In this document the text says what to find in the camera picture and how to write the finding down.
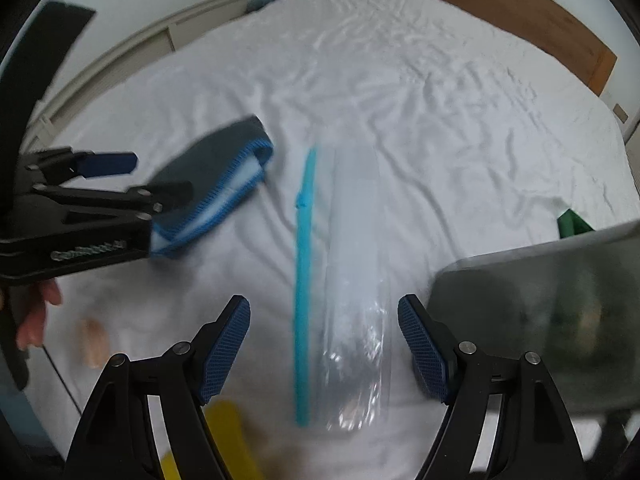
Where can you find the grey jar with wooden lid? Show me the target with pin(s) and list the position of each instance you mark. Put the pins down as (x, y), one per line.
(540, 320)

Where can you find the yellow and beige sock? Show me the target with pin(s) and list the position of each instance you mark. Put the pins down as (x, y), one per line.
(235, 440)

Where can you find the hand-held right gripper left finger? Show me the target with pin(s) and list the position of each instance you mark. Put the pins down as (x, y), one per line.
(225, 350)

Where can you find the wooden headboard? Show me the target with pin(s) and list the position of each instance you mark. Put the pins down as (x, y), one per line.
(475, 0)

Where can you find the clear zip bag blue seal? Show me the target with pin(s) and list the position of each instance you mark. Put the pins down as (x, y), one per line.
(350, 285)

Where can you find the grey cloth with blue edge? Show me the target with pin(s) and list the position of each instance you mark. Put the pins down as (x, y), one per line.
(215, 170)

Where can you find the bed with white duvet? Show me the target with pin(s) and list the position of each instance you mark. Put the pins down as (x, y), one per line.
(400, 110)

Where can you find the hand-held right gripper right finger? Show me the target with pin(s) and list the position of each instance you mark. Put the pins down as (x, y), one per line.
(422, 350)

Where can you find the green square tray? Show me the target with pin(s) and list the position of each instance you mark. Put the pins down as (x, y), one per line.
(572, 225)

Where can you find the grey wall switch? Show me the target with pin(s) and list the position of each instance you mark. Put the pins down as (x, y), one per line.
(620, 112)

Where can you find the person's left hand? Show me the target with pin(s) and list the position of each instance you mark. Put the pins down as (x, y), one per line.
(35, 325)

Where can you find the dark window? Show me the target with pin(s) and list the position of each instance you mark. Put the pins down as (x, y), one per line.
(45, 60)

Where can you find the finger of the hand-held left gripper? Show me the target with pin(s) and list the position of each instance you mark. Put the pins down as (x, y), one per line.
(170, 195)
(112, 163)

